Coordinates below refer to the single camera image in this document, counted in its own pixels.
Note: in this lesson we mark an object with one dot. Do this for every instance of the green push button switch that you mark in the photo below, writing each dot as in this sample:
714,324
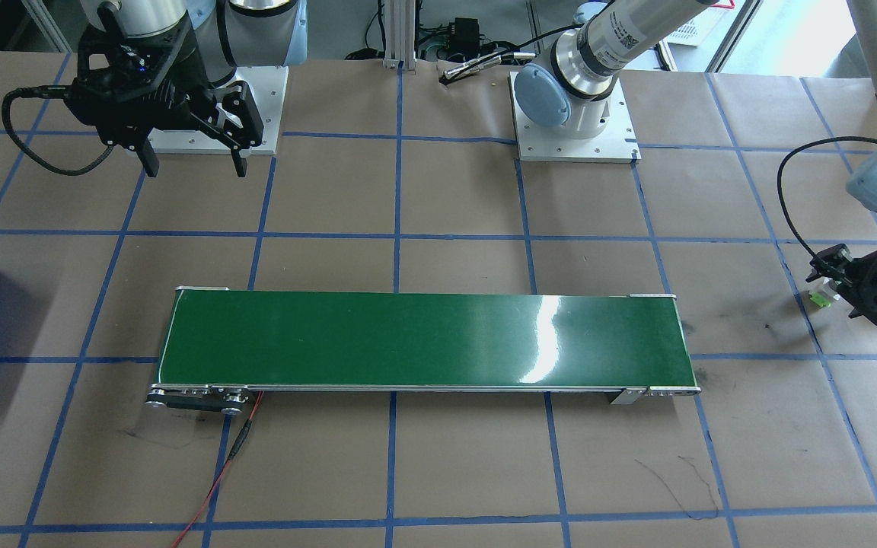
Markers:
821,300

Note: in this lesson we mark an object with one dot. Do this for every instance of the silver metal tool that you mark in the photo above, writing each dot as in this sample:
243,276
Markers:
465,71

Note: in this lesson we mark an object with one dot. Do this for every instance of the black power adapter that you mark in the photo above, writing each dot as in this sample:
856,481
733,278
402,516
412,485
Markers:
467,34

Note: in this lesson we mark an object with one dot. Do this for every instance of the white plastic crate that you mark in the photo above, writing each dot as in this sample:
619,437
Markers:
686,30

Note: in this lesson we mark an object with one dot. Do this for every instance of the green belt conveyor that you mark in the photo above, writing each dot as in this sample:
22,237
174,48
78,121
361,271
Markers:
423,339

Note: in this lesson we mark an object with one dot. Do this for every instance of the white square base plate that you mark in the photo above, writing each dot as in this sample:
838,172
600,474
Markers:
267,99
537,144

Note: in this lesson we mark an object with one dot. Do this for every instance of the aluminium profile post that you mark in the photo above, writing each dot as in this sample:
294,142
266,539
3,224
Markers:
399,34

